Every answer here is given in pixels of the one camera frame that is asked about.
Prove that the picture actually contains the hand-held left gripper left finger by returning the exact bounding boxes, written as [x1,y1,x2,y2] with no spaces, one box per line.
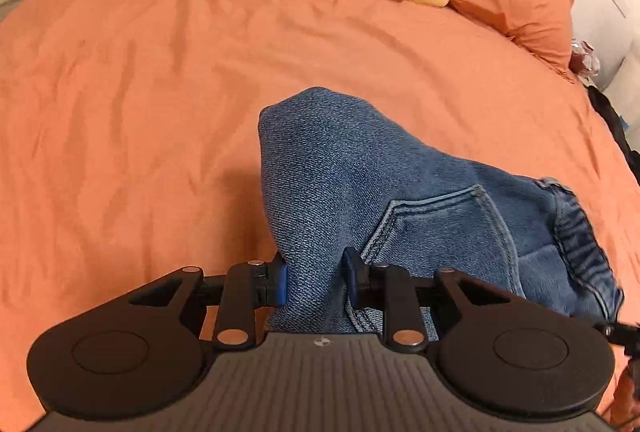
[126,251,289,349]

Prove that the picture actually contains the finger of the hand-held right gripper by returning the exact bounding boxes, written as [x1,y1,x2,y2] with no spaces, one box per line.
[596,318,640,361]

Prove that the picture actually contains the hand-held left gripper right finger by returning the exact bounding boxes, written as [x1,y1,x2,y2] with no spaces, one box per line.
[343,247,507,349]

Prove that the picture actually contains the blue denim pants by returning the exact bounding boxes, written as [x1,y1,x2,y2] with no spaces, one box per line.
[257,86,625,339]

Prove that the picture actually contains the dark cloth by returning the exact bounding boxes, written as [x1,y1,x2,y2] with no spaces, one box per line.
[587,86,638,165]

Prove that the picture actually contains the orange duvet cover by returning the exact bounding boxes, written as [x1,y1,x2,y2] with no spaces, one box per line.
[0,0,640,432]

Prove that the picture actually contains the shiny wrapped item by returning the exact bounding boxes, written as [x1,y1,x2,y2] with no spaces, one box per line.
[570,40,602,78]

